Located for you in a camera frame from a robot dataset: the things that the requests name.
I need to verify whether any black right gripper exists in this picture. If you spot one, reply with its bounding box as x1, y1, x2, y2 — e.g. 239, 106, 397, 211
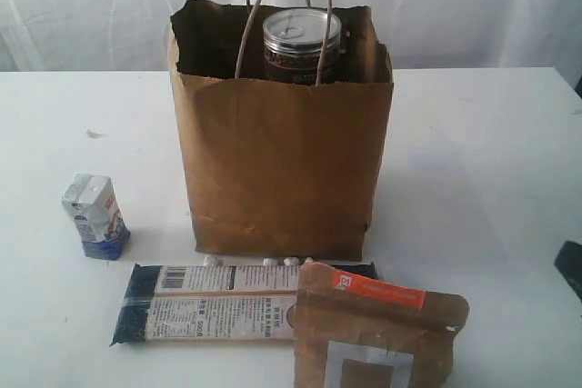
554, 241, 582, 297

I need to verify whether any brown kraft stand-up pouch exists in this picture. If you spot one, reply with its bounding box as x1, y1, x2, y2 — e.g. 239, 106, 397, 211
292, 262, 469, 387

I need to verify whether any dark grain can silver lid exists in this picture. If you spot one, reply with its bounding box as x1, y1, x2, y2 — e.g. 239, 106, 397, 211
263, 8, 342, 85

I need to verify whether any white blue milk carton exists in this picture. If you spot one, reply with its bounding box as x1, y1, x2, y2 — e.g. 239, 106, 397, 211
61, 174, 131, 261

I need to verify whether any black rice vacuum pack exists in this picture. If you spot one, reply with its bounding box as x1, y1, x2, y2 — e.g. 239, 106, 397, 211
108, 261, 378, 347

